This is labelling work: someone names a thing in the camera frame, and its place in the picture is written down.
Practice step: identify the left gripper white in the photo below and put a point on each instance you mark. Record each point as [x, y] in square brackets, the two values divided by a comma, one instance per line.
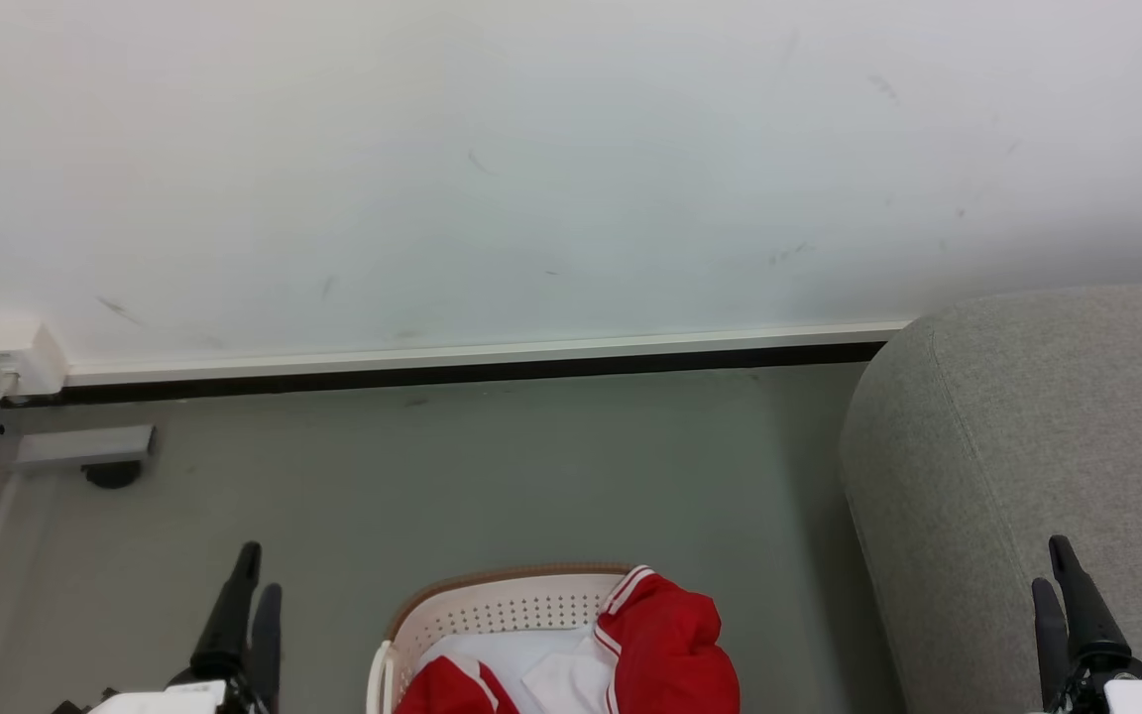
[160, 699]

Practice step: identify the red garment with white stripes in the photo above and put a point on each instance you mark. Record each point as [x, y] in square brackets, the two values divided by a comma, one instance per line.
[670, 645]

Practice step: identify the white perforated laundry basket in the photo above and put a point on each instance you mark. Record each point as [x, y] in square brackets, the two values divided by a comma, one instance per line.
[502, 605]

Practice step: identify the grey fabric sofa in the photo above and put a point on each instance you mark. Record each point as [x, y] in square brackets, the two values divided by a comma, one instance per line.
[1027, 446]

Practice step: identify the black round foot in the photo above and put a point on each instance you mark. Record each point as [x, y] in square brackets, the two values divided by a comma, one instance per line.
[113, 475]

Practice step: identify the white and black baseboard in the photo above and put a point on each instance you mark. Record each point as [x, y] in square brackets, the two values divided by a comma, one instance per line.
[482, 357]

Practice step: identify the grey metal foot bracket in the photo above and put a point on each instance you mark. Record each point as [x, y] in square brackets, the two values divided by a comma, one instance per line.
[85, 446]

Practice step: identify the white wall outlet box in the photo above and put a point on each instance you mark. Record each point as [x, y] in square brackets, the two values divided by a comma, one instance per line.
[16, 357]

